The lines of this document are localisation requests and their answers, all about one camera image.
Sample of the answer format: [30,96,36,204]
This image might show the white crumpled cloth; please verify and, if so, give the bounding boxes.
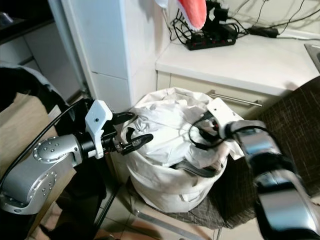
[132,90,243,169]

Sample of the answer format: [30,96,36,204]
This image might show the dark grey garment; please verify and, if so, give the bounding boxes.
[172,161,227,179]

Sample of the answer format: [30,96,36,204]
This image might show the white fabric laundry basket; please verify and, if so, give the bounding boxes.
[126,87,243,214]

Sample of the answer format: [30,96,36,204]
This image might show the tall white cabinet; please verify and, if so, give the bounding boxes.
[47,0,181,108]

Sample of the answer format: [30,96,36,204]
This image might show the white counter cabinet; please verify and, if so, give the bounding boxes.
[155,30,320,108]

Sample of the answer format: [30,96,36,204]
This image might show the black power strip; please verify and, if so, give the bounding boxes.
[186,25,237,51]

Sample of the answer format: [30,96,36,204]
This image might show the black fabric bag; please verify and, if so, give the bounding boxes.
[0,65,77,118]

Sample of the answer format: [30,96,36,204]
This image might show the white kitchen base cabinets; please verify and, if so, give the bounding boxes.
[0,22,77,83]

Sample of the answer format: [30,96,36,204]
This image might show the black power adapter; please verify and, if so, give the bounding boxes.
[248,25,280,39]

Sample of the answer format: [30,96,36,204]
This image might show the black plugged charger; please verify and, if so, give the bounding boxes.
[209,1,231,29]

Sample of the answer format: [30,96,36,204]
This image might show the red and white cloth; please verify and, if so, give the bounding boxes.
[176,0,208,31]

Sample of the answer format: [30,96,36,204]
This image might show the steel sink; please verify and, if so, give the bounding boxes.
[304,43,320,75]

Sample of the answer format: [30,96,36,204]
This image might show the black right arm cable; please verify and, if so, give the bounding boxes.
[189,116,231,150]

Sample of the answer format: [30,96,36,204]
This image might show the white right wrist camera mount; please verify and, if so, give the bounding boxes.
[206,97,243,136]

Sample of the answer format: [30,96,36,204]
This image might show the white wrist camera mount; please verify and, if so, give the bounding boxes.
[206,97,243,136]
[84,99,114,160]

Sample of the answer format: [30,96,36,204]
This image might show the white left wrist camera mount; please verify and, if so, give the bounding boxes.
[84,99,114,160]

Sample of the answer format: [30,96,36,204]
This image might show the silver drawer handle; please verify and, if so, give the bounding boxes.
[207,90,264,107]

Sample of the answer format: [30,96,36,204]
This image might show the black tangled power cable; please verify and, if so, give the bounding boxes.
[170,7,196,46]

